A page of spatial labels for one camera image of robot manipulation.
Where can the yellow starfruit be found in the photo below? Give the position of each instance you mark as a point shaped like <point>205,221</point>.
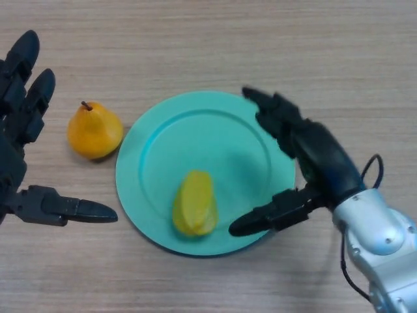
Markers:
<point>195,203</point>

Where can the orange-yellow pear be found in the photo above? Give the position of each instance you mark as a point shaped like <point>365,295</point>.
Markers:
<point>96,132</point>

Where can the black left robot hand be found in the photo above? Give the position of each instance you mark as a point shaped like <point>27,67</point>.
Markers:
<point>13,137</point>

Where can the green round plate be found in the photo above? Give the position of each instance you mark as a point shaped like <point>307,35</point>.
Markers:
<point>208,143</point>

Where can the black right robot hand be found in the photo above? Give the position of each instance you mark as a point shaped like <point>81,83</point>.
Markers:
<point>321,156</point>

